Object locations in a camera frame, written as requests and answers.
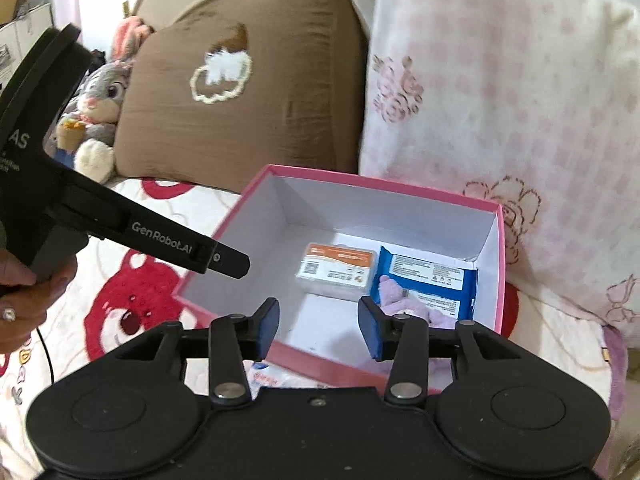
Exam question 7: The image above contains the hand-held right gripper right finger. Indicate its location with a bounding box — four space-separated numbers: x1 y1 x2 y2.
358 295 524 406

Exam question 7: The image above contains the black cable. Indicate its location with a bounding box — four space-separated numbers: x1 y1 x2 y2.
34 329 57 387

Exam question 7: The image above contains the blue wet wipes pack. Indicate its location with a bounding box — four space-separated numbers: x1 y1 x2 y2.
370 246 479 322

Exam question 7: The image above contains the bear printed blanket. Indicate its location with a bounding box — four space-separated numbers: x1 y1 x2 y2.
0 175 627 480

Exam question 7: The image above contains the small white wipes pack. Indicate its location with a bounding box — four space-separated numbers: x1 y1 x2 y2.
245 359 322 391

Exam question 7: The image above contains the brown pillow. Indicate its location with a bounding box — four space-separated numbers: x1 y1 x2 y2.
114 0 371 194

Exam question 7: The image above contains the pink cardboard box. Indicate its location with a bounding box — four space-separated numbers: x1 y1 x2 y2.
172 163 509 394

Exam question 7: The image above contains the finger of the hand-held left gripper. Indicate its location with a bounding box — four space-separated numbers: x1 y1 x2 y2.
61 179 251 281

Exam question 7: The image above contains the clear orange-label plastic box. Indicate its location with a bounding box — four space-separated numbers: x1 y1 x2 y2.
296 243 379 301

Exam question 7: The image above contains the purple plush toy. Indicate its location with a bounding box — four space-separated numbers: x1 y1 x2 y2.
376 275 459 332

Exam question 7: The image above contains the pink patterned pillow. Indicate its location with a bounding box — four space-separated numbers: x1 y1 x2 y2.
332 0 640 342

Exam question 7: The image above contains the person's left hand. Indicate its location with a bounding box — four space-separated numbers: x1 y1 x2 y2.
0 250 79 357

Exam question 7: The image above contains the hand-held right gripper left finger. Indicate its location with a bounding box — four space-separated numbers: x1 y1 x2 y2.
114 296 281 407

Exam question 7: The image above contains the grey rabbit plush toy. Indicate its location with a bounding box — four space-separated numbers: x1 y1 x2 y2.
54 16 151 185

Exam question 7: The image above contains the brown cardboard box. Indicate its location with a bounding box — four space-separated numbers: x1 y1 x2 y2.
0 0 42 27

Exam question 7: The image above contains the white cardboard box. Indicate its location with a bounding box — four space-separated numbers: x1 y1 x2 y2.
0 2 54 90

